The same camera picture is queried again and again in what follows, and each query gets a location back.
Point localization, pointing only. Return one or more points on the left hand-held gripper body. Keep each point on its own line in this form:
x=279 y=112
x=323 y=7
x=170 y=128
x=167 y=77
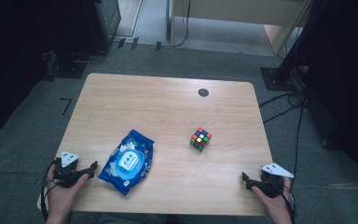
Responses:
x=65 y=174

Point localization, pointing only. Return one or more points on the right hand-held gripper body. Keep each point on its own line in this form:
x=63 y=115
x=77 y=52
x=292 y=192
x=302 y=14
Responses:
x=272 y=183

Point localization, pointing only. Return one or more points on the blue wet wipes pack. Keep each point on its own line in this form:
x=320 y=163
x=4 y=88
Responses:
x=127 y=161

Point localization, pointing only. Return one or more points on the multicoloured puzzle cube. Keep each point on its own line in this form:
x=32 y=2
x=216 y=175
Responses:
x=201 y=139

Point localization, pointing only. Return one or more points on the person's right hand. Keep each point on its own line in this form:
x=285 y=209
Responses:
x=272 y=205

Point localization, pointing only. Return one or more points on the person's left hand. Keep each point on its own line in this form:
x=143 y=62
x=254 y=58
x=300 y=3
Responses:
x=60 y=199

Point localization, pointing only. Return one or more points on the black angled floor tape mark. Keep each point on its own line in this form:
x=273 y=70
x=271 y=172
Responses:
x=66 y=104

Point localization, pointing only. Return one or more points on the person's dark trousers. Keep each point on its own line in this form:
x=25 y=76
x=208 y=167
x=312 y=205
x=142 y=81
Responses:
x=167 y=219

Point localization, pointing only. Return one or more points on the round dark table grommet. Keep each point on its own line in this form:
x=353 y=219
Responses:
x=203 y=92

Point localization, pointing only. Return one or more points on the black flat stand base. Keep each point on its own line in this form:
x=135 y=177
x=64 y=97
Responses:
x=65 y=70

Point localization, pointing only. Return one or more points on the black floor tape strip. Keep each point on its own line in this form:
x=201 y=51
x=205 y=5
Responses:
x=134 y=43
x=121 y=43
x=158 y=46

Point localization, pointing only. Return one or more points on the black curtain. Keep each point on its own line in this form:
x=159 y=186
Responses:
x=348 y=77
x=18 y=46

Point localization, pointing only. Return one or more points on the dark glass-front cabinet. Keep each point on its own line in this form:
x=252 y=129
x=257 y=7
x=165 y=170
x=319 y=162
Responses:
x=107 y=21

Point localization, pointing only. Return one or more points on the light wooden cabinet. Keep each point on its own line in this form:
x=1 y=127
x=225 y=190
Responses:
x=239 y=11

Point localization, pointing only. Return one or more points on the black stand with base plate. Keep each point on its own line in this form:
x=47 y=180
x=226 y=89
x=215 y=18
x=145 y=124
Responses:
x=281 y=77

